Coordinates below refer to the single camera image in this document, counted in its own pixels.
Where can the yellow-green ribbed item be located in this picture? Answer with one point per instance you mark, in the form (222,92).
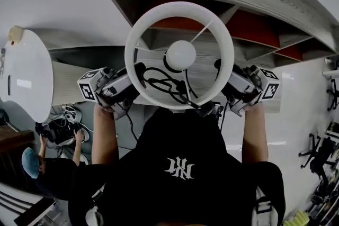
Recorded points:
(296,219)

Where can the dark wooden staircase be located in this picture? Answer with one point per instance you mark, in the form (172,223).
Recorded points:
(13,145)

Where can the black office chair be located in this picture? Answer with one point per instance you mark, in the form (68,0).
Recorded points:
(320,156)
(334,95)

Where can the person's left forearm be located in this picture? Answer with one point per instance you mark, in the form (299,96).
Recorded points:
(104,137)

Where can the white table lamp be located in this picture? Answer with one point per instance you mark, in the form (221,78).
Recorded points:
(181,54)

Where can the grey wooden desk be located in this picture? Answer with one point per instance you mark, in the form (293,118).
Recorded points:
(206,66)

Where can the person's right forearm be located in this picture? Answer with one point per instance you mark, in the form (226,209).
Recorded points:
(255,135)

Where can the black chest-mounted screen device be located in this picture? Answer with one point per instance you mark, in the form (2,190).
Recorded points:
(212,109)

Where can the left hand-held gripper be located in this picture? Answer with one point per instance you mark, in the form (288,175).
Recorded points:
(111,90)

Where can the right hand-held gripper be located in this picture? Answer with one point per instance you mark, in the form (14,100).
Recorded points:
(249,90)

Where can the slim black remote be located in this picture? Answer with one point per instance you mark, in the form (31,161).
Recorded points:
(9,84)

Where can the white pedestal table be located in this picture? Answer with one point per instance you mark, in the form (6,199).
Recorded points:
(26,74)

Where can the beige cup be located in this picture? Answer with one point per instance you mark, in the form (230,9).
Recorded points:
(15,34)

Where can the person's black printed t-shirt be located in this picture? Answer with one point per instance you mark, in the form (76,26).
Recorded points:
(180,145)

